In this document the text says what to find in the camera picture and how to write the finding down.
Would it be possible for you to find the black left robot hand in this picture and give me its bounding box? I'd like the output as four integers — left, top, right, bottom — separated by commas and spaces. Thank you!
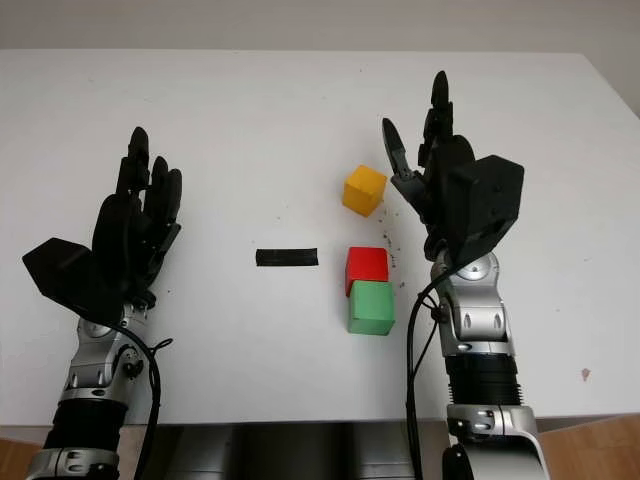
92, 126, 184, 314

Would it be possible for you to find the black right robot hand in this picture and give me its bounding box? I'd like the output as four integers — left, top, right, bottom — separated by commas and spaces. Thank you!
382, 70, 477, 262

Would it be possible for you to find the yellow wooden block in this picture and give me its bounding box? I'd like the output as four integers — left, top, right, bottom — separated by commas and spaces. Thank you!
342, 164, 389, 219

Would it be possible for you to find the red wooden block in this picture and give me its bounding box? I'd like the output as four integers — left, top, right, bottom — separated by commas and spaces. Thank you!
345, 246, 390, 299

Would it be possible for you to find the green wooden block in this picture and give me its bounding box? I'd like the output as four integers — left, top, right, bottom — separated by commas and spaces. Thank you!
347, 280, 397, 335

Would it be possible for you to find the black tape strip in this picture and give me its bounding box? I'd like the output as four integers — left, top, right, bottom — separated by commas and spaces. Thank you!
255, 247, 319, 268

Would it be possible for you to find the dark robot torso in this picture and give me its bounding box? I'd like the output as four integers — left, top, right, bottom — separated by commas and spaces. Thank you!
154, 422, 446, 480

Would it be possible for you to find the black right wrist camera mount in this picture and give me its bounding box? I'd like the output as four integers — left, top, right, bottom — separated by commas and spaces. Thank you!
444, 154, 525, 266

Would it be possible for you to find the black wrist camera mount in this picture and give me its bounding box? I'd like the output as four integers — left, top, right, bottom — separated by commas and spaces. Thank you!
444, 154, 525, 266
22, 238, 126, 322

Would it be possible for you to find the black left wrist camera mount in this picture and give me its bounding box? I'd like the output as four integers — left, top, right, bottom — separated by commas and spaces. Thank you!
22, 238, 126, 322

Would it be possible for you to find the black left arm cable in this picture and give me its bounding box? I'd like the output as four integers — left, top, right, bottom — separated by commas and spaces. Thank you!
104, 317, 175, 480

